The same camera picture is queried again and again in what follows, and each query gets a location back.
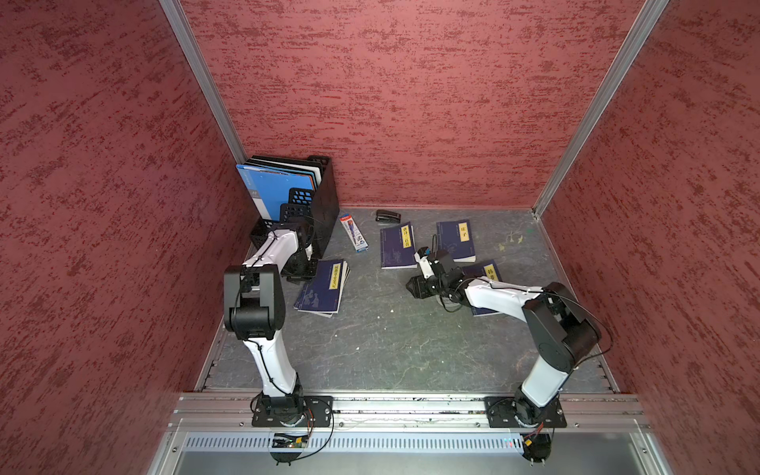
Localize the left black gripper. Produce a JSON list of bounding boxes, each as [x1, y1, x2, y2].
[[280, 247, 319, 285]]

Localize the navy book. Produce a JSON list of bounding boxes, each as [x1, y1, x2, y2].
[[380, 223, 417, 269], [437, 219, 476, 262], [294, 259, 350, 318], [462, 260, 502, 317]]

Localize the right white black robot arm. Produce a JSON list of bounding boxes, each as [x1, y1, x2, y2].
[[407, 247, 601, 431]]

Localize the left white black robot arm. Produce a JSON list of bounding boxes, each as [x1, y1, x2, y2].
[[223, 227, 314, 429]]

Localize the pencil box white blue red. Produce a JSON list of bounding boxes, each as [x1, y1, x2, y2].
[[340, 214, 368, 253]]

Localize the black mesh file organizer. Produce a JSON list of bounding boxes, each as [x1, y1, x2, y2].
[[249, 156, 340, 258]]

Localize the blue folder in organizer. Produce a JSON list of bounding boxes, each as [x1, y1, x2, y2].
[[237, 164, 314, 222]]

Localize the dark folders in organizer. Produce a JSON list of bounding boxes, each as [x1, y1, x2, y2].
[[245, 156, 322, 188]]

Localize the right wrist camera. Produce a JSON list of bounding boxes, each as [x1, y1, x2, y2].
[[415, 247, 435, 279]]

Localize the aluminium mounting rail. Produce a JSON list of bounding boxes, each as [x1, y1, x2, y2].
[[168, 390, 652, 433]]

